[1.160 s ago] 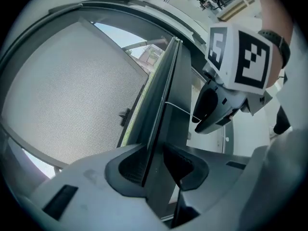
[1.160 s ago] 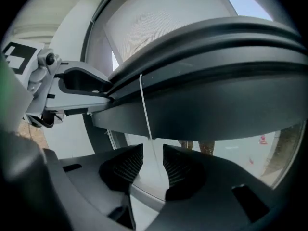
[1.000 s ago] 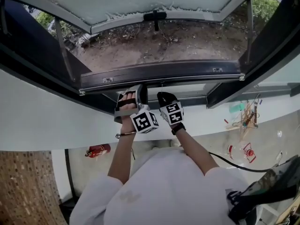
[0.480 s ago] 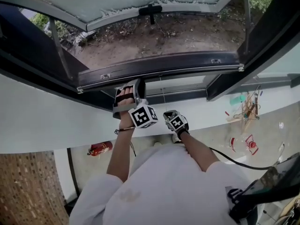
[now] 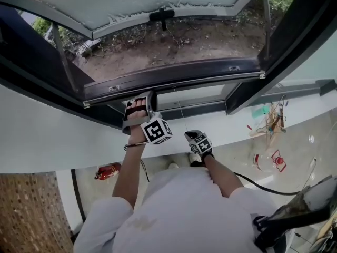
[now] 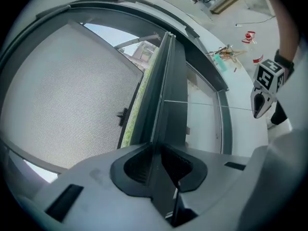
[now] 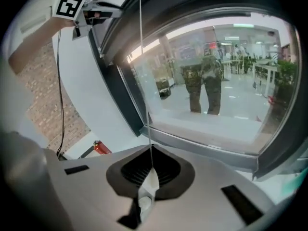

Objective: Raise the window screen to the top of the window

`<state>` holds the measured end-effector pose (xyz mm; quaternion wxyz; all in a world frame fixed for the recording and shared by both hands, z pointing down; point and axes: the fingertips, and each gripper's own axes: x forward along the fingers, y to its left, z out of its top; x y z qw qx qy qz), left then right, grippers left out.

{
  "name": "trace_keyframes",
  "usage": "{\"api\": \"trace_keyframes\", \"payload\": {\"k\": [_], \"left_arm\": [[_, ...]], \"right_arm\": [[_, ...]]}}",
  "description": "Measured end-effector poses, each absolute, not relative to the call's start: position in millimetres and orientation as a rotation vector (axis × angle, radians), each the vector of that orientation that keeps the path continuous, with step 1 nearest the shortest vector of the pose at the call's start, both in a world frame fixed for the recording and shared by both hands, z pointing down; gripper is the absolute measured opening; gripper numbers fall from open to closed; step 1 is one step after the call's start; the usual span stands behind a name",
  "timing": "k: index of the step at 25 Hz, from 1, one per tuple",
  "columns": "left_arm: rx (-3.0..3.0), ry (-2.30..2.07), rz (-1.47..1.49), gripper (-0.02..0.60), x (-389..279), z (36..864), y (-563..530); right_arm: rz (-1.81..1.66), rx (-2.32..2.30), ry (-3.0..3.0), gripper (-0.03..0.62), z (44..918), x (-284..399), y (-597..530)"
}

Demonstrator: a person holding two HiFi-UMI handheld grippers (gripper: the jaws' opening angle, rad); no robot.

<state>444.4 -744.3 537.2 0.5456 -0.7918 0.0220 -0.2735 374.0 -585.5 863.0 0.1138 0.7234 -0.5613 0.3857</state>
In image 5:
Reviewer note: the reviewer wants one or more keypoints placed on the large frosted glass pane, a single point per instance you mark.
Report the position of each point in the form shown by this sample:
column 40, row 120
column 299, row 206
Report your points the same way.
column 310, row 67

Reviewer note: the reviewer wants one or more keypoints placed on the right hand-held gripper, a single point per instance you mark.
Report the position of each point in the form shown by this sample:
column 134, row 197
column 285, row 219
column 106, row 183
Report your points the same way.
column 201, row 144

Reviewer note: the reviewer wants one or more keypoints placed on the person's white shirt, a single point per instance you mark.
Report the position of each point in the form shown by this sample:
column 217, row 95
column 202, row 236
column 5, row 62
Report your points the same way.
column 179, row 215

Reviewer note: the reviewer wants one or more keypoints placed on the person's right forearm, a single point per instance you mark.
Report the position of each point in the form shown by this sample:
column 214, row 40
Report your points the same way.
column 223, row 178

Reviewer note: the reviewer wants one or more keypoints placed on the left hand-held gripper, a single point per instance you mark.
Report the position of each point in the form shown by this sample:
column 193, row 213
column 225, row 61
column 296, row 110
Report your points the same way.
column 156, row 130

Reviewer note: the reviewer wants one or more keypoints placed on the black wristwatch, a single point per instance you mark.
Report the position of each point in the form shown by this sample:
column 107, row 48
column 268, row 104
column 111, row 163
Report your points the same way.
column 208, row 157

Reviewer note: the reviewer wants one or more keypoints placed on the white shoe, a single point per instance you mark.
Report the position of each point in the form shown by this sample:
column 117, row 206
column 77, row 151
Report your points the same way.
column 173, row 165
column 194, row 158

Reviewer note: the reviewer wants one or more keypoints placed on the red fire extinguisher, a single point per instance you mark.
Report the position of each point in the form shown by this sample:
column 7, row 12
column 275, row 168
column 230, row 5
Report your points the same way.
column 108, row 172

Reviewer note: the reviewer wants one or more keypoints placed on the person's left hand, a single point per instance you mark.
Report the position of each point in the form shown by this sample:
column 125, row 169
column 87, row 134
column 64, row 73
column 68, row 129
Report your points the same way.
column 137, row 112

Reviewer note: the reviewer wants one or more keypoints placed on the clear plastic bottle red label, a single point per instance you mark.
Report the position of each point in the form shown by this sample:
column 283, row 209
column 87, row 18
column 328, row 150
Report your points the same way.
column 266, row 162

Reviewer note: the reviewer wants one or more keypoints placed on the teal plastic cylinder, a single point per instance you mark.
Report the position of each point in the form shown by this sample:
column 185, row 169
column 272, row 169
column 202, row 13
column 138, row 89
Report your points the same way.
column 260, row 112

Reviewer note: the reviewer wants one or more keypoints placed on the person's left forearm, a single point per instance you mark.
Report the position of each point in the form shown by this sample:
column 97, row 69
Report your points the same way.
column 129, row 173

